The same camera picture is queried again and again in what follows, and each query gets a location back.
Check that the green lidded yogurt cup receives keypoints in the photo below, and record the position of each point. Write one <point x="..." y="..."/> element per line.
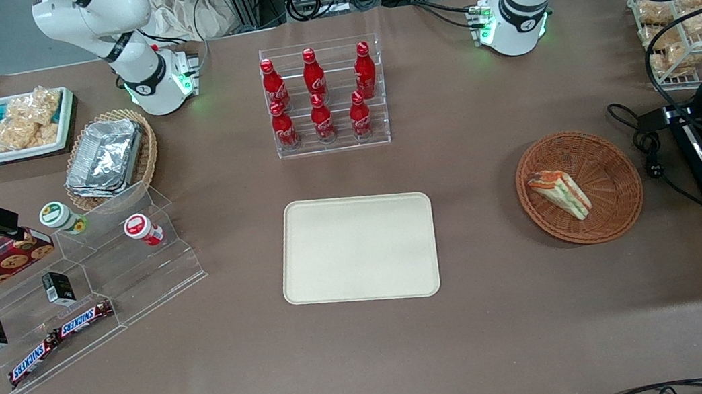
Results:
<point x="58" y="216"/>

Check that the beige rectangular tray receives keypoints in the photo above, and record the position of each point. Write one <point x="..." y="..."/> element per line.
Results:
<point x="358" y="250"/>

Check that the clear acrylic bottle rack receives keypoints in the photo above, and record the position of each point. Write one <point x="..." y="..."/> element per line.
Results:
<point x="331" y="147"/>

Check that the light wicker basket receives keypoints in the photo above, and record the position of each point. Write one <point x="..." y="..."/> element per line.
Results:
<point x="148" y="149"/>

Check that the crumpled beige cloth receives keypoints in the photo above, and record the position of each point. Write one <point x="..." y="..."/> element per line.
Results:
<point x="191" y="11"/>

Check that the brown round wicker basket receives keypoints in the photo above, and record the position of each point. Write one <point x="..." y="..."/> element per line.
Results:
<point x="608" y="190"/>

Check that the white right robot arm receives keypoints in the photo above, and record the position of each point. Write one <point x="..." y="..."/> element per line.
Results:
<point x="139" y="69"/>

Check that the clear bag of rice crackers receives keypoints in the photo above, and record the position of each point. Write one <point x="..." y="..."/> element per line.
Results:
<point x="40" y="105"/>
<point x="14" y="134"/>

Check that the stacked aluminium foil containers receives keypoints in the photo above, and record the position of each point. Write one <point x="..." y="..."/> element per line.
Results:
<point x="105" y="158"/>

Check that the clear acrylic stepped riser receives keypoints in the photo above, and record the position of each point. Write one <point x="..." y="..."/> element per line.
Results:
<point x="21" y="322"/>
<point x="151" y="277"/>

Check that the black power adapter block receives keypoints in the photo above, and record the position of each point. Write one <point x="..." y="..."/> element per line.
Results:
<point x="653" y="118"/>

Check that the triangular sandwich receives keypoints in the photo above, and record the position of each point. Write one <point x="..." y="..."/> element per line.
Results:
<point x="561" y="193"/>

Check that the red lidded yogurt cup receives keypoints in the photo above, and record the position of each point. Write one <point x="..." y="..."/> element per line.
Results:
<point x="139" y="227"/>

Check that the Snickers chocolate bar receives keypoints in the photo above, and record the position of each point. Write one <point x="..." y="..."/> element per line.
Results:
<point x="32" y="361"/>
<point x="83" y="318"/>

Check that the red Coca-Cola bottle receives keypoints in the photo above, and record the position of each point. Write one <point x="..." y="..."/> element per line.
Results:
<point x="314" y="76"/>
<point x="284" y="128"/>
<point x="274" y="85"/>
<point x="360" y="116"/>
<point x="364" y="70"/>
<point x="323" y="120"/>

